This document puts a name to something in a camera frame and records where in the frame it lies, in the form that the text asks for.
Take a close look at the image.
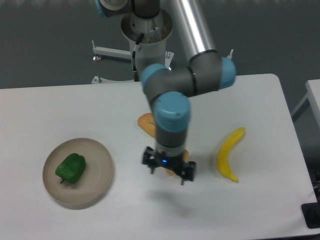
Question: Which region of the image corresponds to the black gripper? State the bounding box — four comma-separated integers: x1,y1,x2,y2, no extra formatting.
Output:
141,146,196,186

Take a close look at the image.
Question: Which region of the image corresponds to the green bell pepper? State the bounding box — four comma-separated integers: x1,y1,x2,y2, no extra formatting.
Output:
55,153,86,184

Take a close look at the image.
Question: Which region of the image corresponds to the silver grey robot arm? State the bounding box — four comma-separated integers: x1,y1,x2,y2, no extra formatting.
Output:
92,0,236,182

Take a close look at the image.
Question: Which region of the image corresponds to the yellow orange bell pepper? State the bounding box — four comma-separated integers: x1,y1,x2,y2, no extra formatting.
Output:
165,149,189,176

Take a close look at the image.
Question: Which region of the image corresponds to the beige round plate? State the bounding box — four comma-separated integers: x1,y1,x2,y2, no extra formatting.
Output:
42,138,114,210

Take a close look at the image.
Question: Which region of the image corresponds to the golden triangular pastry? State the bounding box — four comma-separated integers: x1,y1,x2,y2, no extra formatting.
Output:
137,112,156,138

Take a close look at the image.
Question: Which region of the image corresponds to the yellow banana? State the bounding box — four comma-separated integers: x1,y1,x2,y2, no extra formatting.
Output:
216,127,246,183

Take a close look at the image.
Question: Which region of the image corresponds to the black device at table edge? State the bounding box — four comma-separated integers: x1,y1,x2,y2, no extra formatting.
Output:
301,202,320,229

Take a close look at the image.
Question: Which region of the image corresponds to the white side table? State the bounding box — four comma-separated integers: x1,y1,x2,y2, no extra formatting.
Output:
290,79,320,127

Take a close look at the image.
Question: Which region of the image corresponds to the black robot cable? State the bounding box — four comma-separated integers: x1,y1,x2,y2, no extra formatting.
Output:
131,32,145,82

